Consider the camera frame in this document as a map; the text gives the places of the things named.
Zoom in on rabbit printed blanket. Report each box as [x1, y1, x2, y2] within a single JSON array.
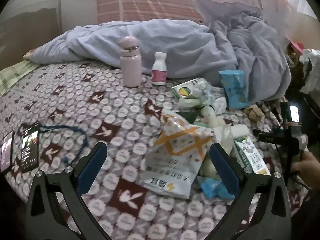
[[0, 61, 310, 240]]

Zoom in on white orange snack bag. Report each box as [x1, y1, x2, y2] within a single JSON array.
[[142, 107, 217, 200]]

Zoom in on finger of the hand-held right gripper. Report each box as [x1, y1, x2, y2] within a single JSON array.
[[252, 129, 288, 145]]

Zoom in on green white wrapper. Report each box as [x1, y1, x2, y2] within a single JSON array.
[[177, 95, 213, 110]]

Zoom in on white tissue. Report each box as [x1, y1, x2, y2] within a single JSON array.
[[212, 96, 227, 115]]

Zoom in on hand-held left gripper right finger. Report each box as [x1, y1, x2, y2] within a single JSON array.
[[209, 142, 293, 240]]

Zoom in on pink thermos bottle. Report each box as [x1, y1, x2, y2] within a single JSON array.
[[119, 36, 143, 88]]

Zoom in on green white milk carton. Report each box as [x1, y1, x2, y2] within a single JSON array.
[[233, 135, 272, 177]]

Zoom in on white plastic bag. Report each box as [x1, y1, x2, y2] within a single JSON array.
[[299, 47, 320, 94]]

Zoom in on person's right hand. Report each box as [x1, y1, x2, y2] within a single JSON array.
[[291, 151, 320, 190]]

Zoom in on lavender duvet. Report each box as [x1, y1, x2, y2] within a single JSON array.
[[24, 0, 293, 109]]

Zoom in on pink striped curtain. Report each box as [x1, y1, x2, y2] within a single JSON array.
[[96, 0, 263, 25]]

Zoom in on green white carton box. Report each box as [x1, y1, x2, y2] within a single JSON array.
[[171, 78, 208, 100]]

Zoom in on green plaid pillow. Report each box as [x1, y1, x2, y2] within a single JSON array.
[[0, 60, 40, 97]]

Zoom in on white pill bottle pink label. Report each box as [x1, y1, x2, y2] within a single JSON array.
[[151, 52, 167, 85]]

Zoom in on brown paper ball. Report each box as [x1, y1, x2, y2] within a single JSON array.
[[244, 104, 265, 122]]

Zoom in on black smartphone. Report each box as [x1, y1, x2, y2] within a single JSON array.
[[0, 131, 14, 175], [19, 122, 40, 173]]

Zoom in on small blue wrapper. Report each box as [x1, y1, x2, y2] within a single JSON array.
[[197, 176, 235, 200]]

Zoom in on blue snack packet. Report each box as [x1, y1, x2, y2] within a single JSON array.
[[218, 69, 249, 110]]

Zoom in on blue lanyard cord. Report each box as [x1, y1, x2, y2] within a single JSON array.
[[39, 125, 88, 164]]

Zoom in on pale yellow wrapper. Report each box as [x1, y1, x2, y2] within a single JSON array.
[[200, 159, 218, 178]]

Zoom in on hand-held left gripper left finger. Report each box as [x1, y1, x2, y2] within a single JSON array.
[[26, 141, 110, 240]]

